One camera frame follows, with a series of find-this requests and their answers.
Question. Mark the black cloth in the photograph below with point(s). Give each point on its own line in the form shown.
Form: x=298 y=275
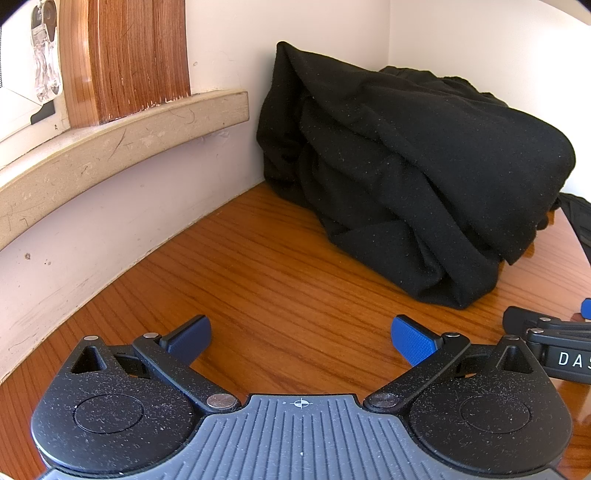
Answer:
x=579 y=221

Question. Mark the black sash corner cap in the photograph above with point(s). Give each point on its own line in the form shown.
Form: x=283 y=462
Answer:
x=44 y=113

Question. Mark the wooden window frame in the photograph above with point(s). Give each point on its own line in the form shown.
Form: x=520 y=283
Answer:
x=134 y=55

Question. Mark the white window sash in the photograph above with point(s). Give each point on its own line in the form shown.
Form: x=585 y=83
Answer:
x=16 y=69

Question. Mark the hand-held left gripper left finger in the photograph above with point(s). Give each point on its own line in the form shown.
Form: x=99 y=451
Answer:
x=191 y=334

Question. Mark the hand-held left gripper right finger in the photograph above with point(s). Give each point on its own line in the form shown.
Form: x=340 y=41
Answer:
x=413 y=341

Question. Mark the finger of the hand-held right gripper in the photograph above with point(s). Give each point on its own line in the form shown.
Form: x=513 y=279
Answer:
x=586 y=308
x=531 y=321

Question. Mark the black fleece pants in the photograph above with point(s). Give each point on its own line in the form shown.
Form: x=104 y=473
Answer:
x=392 y=161

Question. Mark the beige windowsill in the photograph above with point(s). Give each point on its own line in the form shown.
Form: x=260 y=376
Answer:
x=92 y=152

